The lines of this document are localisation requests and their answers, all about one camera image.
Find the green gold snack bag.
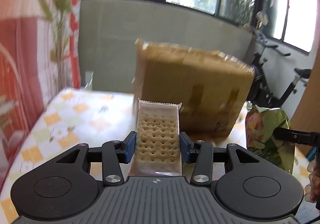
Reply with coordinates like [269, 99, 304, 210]
[245, 105, 295, 174]

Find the red floral curtain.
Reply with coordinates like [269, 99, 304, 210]
[1, 0, 81, 180]

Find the orange checkered tablecloth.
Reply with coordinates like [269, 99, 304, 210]
[1, 89, 309, 223]

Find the right human hand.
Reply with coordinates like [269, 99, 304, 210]
[305, 159, 319, 203]

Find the black exercise bike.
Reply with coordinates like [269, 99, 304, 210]
[247, 28, 312, 117]

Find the cracker pack clear wrapper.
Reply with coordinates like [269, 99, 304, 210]
[129, 100, 182, 177]

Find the brown cardboard box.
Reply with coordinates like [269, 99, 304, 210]
[132, 39, 254, 138]

